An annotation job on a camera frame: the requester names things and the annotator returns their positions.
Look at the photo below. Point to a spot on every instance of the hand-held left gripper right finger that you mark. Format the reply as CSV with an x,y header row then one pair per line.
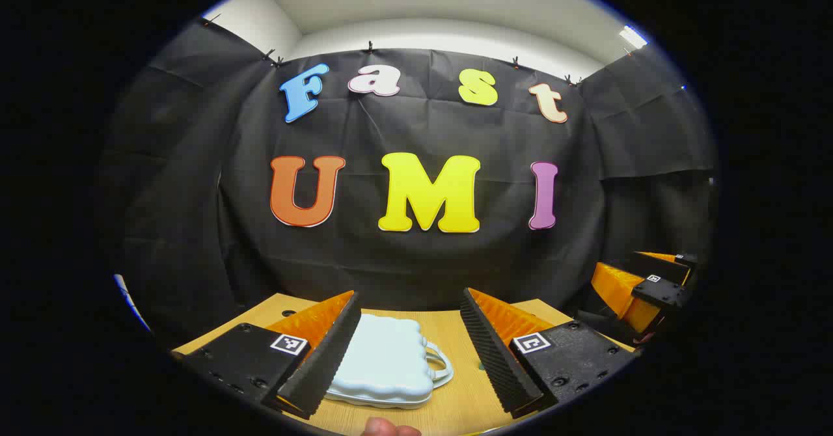
x,y
494,358

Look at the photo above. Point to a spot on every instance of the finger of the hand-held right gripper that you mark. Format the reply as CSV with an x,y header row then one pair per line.
x,y
660,291
664,268

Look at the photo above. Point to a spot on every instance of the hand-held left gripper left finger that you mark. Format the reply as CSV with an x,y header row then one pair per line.
x,y
328,358

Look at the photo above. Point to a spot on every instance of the light blue suitcase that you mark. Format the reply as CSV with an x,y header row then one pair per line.
x,y
384,364

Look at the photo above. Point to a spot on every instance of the small ceiling light panel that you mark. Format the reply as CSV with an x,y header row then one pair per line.
x,y
632,37

